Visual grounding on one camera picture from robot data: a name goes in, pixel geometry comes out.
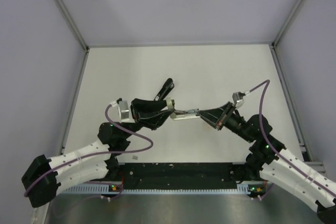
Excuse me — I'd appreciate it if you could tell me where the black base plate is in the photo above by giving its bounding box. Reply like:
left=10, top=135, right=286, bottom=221
left=89, top=162, right=249, bottom=190

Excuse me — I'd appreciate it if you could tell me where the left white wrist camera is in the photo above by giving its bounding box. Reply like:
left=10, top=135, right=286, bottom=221
left=109, top=98, right=132, bottom=122

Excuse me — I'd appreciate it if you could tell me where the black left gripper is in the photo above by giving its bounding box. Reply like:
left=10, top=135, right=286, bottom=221
left=120, top=98, right=174, bottom=140

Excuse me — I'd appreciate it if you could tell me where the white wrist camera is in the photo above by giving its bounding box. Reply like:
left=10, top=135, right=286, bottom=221
left=109, top=98, right=132, bottom=122
left=232, top=92, right=246, bottom=109

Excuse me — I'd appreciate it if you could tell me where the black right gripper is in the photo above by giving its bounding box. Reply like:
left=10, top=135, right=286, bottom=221
left=197, top=102, right=255, bottom=143

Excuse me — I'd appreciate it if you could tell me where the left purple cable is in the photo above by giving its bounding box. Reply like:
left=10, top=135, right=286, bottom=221
left=23, top=102, right=154, bottom=201

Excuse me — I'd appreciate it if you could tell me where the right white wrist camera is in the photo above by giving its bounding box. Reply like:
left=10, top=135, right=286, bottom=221
left=232, top=92, right=246, bottom=109

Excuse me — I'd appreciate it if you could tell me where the black stapler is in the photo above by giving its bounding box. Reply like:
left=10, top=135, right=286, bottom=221
left=154, top=78, right=175, bottom=101

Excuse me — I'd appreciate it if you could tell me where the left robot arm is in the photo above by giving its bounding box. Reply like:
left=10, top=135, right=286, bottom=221
left=22, top=98, right=175, bottom=208

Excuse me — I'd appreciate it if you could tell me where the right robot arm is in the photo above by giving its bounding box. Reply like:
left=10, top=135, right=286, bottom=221
left=198, top=102, right=335, bottom=223

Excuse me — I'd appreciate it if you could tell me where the aluminium frame rail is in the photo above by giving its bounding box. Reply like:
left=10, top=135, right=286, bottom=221
left=54, top=0, right=89, bottom=52

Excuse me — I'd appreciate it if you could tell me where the beige green stapler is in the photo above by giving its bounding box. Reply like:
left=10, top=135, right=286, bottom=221
left=166, top=98, right=200, bottom=121

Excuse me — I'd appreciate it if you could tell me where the white toothed cable duct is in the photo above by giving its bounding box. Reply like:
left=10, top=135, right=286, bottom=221
left=62, top=183, right=266, bottom=196

